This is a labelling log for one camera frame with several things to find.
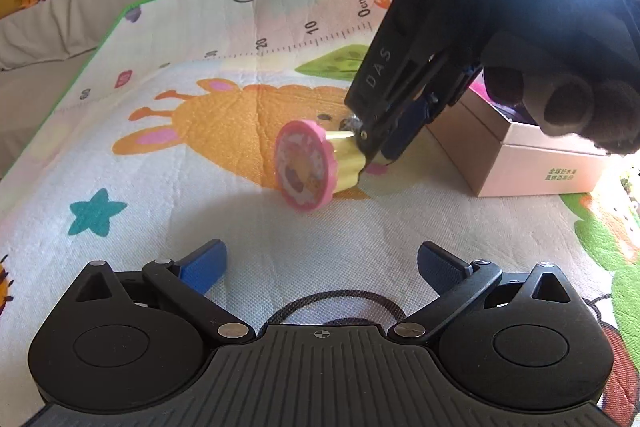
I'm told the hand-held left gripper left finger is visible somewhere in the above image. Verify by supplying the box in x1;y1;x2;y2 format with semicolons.
75;238;257;348

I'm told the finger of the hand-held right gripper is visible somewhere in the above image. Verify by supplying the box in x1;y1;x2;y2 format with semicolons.
380;57;483;162
350;109;397;168

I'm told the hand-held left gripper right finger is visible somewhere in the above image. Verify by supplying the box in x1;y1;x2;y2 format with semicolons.
389;241;576;349

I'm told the pink and yellow toy cupcake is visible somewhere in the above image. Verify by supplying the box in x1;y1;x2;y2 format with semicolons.
273;119;386;212

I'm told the black cord loop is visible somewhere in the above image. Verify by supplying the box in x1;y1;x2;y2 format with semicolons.
265;289;406;325

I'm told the beige cardboard box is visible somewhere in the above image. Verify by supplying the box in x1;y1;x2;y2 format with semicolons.
425;72;621;198

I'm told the person's right hand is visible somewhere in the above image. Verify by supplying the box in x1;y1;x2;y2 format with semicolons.
480;0;640;156

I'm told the printed cartoon play mat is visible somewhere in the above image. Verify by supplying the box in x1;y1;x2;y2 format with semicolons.
0;0;640;427

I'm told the grey sofa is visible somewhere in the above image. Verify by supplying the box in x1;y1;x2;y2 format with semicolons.
0;0;251;178

